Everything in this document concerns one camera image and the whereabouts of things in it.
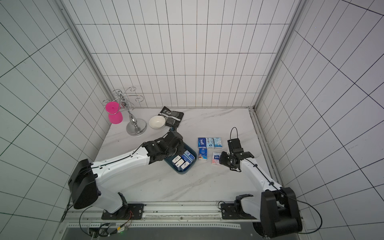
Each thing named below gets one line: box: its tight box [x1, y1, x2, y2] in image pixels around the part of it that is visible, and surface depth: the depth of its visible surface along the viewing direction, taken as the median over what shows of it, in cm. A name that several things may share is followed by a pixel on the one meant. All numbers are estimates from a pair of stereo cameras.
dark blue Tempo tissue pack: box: [197, 137, 207, 149], surface depth 99 cm
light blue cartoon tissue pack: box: [214, 137, 223, 149], surface depth 99 cm
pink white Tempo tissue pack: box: [212, 152, 222, 165], surface depth 91 cm
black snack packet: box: [158, 106, 184, 127], surface depth 115 cm
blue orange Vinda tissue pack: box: [198, 147, 208, 160], surface depth 93 cm
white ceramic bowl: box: [149, 115, 166, 129], surface depth 109 cm
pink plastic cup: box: [105, 101, 124, 125], surface depth 83 cm
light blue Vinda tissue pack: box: [206, 137, 215, 149], surface depth 98 cm
